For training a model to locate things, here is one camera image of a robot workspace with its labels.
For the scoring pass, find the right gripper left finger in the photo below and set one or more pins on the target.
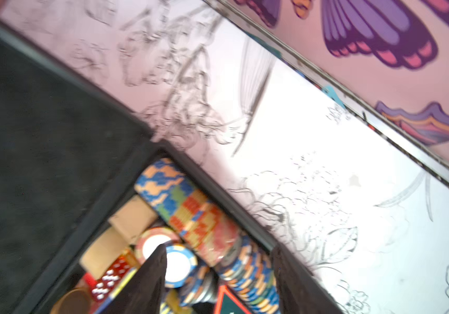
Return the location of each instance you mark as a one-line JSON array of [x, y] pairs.
[[143, 293]]

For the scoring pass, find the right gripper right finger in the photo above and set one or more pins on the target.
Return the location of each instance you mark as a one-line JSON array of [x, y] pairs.
[[298, 290]]

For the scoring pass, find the black poker case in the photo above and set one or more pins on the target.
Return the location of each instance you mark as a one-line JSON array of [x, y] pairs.
[[69, 156]]

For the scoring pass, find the white centre poker chip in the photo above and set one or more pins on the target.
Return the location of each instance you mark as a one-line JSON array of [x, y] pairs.
[[181, 263]]

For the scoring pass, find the red dice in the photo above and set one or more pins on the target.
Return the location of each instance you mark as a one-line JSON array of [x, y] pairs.
[[110, 279]]

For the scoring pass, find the orange blue chip stack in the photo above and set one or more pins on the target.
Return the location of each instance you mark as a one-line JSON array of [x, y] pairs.
[[197, 219]]

